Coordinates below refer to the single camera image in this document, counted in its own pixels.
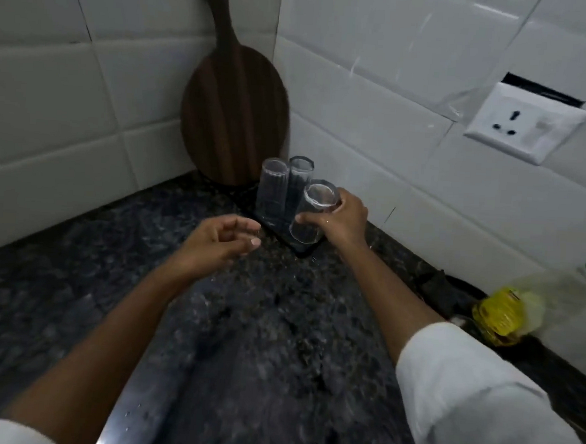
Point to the person's right hand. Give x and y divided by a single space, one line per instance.
342 222

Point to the person's left forearm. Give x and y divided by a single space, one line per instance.
107 351

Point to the white shirt sleeve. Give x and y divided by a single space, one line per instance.
2 434

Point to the black dish under bottle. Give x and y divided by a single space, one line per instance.
485 404

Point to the black tray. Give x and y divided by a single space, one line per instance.
299 247

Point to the round wooden cutting board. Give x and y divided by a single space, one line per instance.
236 102

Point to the person's left hand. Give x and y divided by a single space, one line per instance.
217 247

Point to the white wall socket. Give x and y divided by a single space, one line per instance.
522 122

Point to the person's right forearm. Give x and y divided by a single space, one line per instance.
387 294

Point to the green capped oil bottle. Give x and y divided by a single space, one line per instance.
516 302

